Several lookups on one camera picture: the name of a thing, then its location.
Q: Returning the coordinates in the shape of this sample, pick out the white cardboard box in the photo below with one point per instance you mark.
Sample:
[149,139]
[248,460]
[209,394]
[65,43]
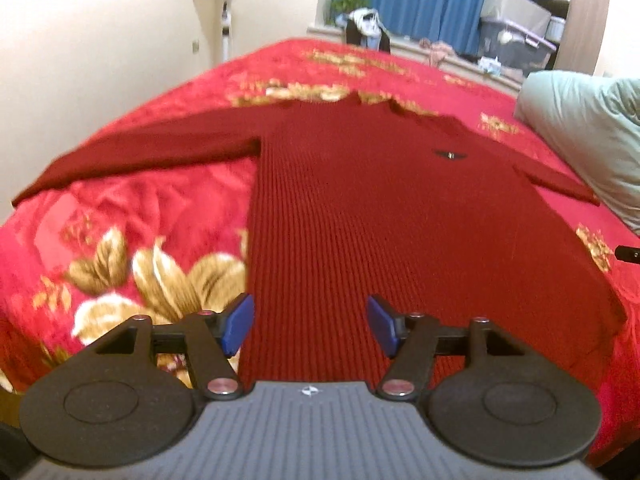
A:
[525,13]

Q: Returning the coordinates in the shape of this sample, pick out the red floral bed blanket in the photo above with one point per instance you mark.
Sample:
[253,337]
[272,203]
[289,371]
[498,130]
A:
[78,260]

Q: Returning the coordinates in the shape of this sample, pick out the pink cloth on sill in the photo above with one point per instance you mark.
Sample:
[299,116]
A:
[436,52]

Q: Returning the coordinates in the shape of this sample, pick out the light green duvet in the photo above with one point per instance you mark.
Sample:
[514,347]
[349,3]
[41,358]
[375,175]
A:
[592,123]

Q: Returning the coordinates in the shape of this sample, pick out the grey plastic storage bin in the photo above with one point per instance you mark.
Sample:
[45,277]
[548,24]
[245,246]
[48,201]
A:
[513,46]

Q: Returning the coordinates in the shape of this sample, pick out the dark red knit sweater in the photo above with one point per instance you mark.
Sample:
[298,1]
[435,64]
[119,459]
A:
[355,199]

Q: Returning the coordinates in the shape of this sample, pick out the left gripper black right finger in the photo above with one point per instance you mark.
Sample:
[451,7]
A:
[484,392]

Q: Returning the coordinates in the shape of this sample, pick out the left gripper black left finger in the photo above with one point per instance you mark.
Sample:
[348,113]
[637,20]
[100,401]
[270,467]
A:
[136,390]

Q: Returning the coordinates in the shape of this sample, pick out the green potted plant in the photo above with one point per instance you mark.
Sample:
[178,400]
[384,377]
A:
[339,7]

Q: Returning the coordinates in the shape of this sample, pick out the wooden shelf unit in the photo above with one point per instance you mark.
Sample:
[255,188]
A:
[583,34]

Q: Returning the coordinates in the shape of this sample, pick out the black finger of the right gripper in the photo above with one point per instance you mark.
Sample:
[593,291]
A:
[627,253]

